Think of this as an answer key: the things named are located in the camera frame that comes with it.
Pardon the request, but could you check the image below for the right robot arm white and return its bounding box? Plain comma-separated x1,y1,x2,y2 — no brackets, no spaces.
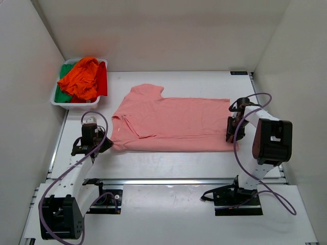
226,97,293,204

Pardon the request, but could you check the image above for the green t shirt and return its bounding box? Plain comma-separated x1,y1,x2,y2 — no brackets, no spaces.
54,63,76,103

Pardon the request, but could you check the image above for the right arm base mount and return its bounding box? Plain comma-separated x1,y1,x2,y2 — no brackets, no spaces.
200,178,263,216

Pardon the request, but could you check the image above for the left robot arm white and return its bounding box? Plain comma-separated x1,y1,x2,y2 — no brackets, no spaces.
38,122,113,243

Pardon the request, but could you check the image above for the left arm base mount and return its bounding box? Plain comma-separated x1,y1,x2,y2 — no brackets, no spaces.
82,178,123,214

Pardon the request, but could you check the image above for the blue table label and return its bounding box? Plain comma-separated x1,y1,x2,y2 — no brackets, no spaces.
230,71,248,76

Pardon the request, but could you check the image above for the orange t shirt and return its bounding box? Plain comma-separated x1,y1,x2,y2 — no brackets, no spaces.
57,57,100,101

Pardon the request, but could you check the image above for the pink t shirt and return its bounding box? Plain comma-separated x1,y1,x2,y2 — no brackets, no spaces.
110,84,233,152

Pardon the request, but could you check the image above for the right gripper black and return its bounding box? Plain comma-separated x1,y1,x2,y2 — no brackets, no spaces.
227,116,249,142

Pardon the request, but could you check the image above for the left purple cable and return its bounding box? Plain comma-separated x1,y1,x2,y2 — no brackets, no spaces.
38,111,121,245

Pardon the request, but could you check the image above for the red t shirt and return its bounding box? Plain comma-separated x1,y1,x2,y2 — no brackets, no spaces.
70,62,108,103

